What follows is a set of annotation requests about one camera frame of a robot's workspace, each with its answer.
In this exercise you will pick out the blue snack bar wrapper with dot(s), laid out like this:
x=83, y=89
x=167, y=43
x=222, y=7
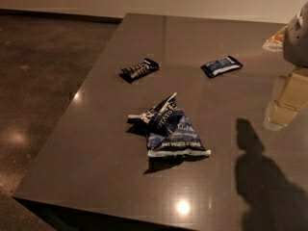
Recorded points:
x=215, y=68

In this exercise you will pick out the grey robot gripper body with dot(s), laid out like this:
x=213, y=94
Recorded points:
x=296, y=38

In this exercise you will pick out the black snack bar wrapper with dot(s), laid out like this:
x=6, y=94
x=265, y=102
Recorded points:
x=140, y=70

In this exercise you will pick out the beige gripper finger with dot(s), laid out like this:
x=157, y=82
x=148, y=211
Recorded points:
x=289, y=97
x=275, y=42

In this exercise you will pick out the blue potato chip bag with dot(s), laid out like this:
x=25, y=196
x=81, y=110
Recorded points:
x=169, y=132

